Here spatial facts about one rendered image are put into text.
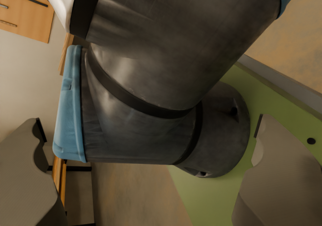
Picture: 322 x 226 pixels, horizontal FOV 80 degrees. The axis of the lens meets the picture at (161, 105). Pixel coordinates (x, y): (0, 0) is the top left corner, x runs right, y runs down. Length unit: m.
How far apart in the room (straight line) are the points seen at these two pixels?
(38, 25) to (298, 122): 2.97
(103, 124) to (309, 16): 1.07
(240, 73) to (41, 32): 2.86
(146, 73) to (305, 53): 0.96
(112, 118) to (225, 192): 0.24
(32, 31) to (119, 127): 2.91
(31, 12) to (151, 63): 2.89
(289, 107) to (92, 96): 0.26
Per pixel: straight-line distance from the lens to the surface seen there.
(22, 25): 3.09
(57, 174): 3.16
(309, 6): 1.19
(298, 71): 1.07
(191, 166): 0.34
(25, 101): 3.60
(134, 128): 0.21
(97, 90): 0.21
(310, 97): 0.41
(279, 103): 0.33
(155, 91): 0.18
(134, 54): 0.17
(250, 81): 0.36
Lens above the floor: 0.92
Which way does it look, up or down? 30 degrees down
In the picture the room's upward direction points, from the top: 77 degrees counter-clockwise
